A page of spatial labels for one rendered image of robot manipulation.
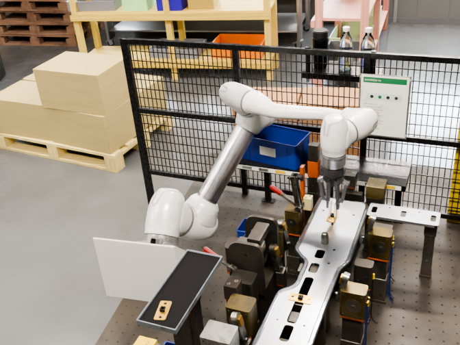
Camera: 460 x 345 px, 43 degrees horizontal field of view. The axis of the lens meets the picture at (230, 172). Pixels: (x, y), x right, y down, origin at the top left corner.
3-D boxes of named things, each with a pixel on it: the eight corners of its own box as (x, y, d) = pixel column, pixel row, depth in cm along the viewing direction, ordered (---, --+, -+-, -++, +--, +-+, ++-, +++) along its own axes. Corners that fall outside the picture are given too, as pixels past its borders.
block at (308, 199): (311, 266, 269) (311, 199, 250) (304, 265, 270) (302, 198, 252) (313, 261, 272) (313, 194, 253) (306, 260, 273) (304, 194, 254)
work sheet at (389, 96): (406, 139, 273) (411, 77, 257) (356, 134, 281) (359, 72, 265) (406, 137, 274) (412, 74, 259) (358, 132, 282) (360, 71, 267)
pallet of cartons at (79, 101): (-19, 161, 534) (-49, 72, 491) (48, 107, 631) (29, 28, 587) (136, 174, 493) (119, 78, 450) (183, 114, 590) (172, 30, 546)
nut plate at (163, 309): (165, 320, 182) (164, 317, 181) (153, 320, 183) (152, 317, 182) (172, 302, 189) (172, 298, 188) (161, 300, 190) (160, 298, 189)
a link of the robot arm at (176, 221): (135, 232, 261) (144, 184, 266) (163, 239, 275) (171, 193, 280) (161, 233, 251) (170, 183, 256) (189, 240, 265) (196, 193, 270)
